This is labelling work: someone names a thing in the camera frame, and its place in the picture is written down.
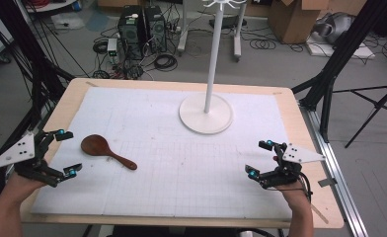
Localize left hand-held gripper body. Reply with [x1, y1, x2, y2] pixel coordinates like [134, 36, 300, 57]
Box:
[0, 130, 59, 189]

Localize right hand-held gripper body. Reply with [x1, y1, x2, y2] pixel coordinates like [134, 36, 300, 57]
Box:
[260, 142, 327, 191]

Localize brown wooden spoon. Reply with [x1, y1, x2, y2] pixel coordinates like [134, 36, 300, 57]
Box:
[80, 133, 138, 171]

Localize white hook stand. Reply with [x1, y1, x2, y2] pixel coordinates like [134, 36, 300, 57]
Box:
[178, 0, 248, 135]

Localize person's left hand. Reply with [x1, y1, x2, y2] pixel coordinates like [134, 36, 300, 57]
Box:
[3, 160, 49, 200]

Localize person's right hand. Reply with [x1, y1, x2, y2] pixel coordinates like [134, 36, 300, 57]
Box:
[274, 180, 314, 209]

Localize light wooden table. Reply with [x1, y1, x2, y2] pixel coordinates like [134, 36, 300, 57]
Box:
[19, 77, 346, 230]

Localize white grid mat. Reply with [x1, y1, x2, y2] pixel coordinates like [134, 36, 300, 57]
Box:
[31, 85, 298, 220]

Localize black tripod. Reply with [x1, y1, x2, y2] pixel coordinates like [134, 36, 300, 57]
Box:
[332, 78, 387, 149]

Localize person's dark clothing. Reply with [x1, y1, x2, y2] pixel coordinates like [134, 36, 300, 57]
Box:
[109, 224, 249, 237]

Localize small silver box device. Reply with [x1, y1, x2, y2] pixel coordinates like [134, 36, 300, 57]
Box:
[106, 38, 119, 57]

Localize white metal stand legs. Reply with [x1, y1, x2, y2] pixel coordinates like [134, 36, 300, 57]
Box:
[177, 0, 248, 63]

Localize white flat board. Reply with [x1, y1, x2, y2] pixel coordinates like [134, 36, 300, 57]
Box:
[305, 39, 377, 61]

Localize black computer tower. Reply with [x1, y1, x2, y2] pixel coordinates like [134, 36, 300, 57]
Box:
[116, 5, 147, 61]
[143, 5, 168, 54]

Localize brown cardboard box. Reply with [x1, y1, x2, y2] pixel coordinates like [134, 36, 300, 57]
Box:
[267, 0, 335, 45]

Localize white round table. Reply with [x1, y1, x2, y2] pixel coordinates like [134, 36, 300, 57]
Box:
[23, 0, 78, 14]

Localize grey plastic device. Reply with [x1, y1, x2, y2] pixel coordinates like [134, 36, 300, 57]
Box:
[312, 12, 354, 44]

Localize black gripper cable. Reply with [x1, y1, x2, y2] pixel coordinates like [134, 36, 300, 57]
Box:
[294, 169, 314, 202]

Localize grey metal bracket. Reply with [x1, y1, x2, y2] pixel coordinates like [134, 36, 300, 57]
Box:
[317, 177, 339, 189]

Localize aluminium rail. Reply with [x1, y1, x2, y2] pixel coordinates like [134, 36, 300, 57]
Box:
[299, 104, 369, 237]

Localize black coiled cable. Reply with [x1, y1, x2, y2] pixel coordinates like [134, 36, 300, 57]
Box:
[153, 52, 179, 73]
[248, 38, 277, 51]
[92, 39, 110, 55]

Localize black frame post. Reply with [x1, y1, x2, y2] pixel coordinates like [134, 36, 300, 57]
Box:
[291, 0, 387, 143]
[0, 0, 77, 186]

